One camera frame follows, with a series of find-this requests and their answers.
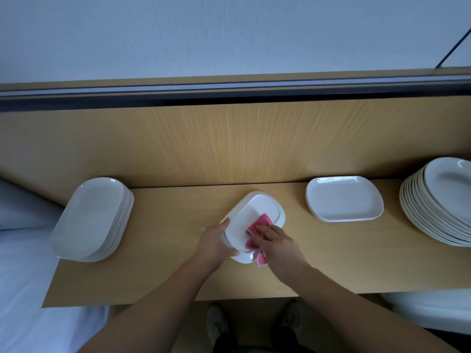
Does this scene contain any person's left hand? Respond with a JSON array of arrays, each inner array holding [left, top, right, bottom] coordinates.
[[193, 219, 240, 275]]

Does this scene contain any person's right hand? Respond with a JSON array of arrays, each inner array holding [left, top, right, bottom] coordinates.
[[250, 224, 312, 287]]

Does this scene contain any pink cleaning cloth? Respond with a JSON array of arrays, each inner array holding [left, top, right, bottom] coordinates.
[[246, 213, 273, 266]]

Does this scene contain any white glossy rectangular plate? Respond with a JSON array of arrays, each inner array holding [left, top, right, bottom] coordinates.
[[221, 191, 287, 264]]

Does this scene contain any stack of white rectangular plates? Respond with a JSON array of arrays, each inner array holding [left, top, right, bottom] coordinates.
[[305, 176, 385, 223]]

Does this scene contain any pile of white oblong plates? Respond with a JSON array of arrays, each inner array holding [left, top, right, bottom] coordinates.
[[50, 177, 135, 262]]

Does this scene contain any stack of white round plates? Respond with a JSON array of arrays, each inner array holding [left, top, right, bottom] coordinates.
[[399, 157, 471, 247]]

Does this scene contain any person's right forearm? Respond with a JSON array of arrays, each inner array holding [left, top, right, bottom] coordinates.
[[287, 270, 461, 353]]

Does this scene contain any person's left forearm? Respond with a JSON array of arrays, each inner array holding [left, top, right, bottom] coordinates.
[[77, 257, 210, 353]]

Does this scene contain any white bed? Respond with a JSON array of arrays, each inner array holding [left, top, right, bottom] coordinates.
[[0, 230, 110, 353]]

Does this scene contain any grey upholstered headboard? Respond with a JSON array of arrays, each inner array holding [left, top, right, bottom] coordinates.
[[0, 178, 63, 231]]

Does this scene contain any black wall rail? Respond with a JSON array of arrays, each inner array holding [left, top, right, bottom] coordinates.
[[0, 76, 471, 112]]

